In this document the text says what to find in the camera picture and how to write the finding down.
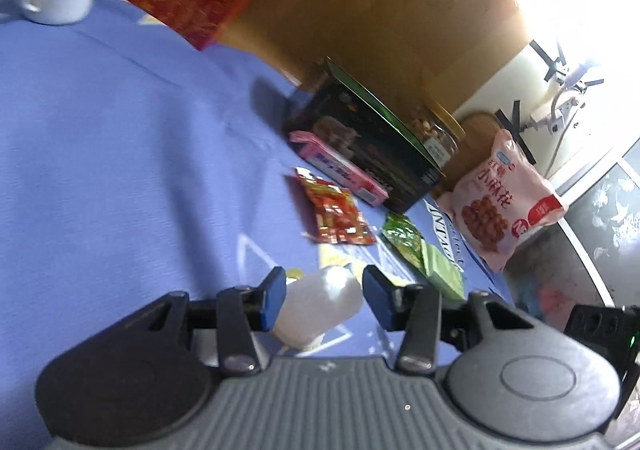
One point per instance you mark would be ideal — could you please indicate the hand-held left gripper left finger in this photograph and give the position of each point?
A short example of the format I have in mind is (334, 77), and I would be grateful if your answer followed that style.
(274, 300)

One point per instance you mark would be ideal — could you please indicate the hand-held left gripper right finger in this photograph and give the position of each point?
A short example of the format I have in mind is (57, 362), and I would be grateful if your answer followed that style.
(377, 302)

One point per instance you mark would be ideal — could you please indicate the small white plastic bottle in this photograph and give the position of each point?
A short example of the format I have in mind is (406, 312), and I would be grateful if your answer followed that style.
(320, 300)

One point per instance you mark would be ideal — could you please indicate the red snack packet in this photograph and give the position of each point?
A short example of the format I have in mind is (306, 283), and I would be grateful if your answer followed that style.
(335, 210)

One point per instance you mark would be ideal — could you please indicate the bright green snack packet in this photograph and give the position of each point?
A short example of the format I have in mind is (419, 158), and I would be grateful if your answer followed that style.
(405, 240)

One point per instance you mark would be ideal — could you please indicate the pale green leaf-print packet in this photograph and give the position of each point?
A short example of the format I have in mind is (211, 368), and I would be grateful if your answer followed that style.
(442, 272)

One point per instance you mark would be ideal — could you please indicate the floral glass sliding door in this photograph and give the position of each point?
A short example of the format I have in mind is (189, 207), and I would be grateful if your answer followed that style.
(600, 230)

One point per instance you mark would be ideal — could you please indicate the flat pink packet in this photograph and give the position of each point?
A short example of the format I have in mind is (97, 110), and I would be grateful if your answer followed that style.
(340, 169)

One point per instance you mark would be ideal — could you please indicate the large pink snack bag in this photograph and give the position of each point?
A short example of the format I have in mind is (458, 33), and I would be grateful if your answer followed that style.
(495, 200)

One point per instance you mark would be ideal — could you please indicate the black cardboard box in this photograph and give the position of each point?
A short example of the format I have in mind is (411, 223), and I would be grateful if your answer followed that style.
(370, 144)

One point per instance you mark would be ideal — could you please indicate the clear nut jar gold lid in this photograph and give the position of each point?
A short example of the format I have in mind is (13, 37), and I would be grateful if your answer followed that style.
(435, 134)

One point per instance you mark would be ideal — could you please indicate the black tape strip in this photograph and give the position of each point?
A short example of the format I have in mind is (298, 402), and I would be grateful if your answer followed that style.
(547, 59)
(517, 129)
(590, 83)

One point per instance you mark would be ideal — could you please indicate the white power strip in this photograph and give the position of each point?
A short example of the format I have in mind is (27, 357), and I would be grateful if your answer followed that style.
(557, 114)

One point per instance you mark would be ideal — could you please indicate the wooden headboard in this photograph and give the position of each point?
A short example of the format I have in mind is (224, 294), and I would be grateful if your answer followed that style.
(400, 4)

